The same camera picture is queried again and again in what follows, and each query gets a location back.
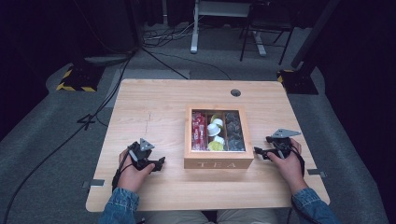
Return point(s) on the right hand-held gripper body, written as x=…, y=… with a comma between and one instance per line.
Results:
x=282, y=143

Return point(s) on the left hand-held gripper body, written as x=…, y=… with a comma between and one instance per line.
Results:
x=141, y=155

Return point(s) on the glass-paned wooden box lid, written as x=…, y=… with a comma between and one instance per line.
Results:
x=187, y=130

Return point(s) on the wooden tea box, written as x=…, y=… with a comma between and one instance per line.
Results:
x=218, y=163

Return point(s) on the person's left hand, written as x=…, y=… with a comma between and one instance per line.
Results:
x=130, y=177

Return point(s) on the person's right hand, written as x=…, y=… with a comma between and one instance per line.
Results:
x=291, y=169

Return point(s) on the dark capsules in box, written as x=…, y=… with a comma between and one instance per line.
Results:
x=234, y=132

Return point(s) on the white creamer cup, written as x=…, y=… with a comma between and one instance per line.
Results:
x=219, y=140
x=219, y=122
x=213, y=129

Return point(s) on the grey tape strip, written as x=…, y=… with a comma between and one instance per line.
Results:
x=316, y=172
x=93, y=183

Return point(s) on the green-lidded creamer cup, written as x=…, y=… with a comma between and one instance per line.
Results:
x=215, y=146

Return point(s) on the bundle of red stick packets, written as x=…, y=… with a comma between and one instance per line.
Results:
x=198, y=132

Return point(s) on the person's left leg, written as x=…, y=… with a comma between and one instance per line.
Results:
x=174, y=217

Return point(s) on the person's leg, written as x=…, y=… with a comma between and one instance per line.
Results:
x=174, y=217
x=246, y=217

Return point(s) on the black yellow-striped stand base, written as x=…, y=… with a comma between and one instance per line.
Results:
x=79, y=79
x=299, y=82

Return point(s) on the person's right leg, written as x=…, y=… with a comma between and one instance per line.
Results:
x=246, y=217

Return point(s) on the black slanted stand pole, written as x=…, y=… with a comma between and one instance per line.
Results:
x=314, y=32

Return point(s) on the black metal chair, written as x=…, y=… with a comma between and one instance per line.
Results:
x=267, y=25

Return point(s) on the white desk frame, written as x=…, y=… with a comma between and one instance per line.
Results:
x=194, y=34

